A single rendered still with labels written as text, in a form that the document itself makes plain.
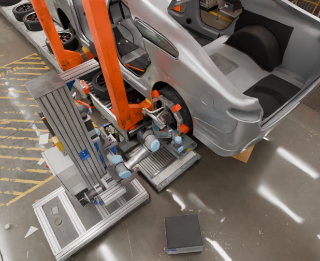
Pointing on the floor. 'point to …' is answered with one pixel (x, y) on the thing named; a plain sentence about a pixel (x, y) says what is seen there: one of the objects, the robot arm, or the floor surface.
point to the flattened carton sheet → (244, 155)
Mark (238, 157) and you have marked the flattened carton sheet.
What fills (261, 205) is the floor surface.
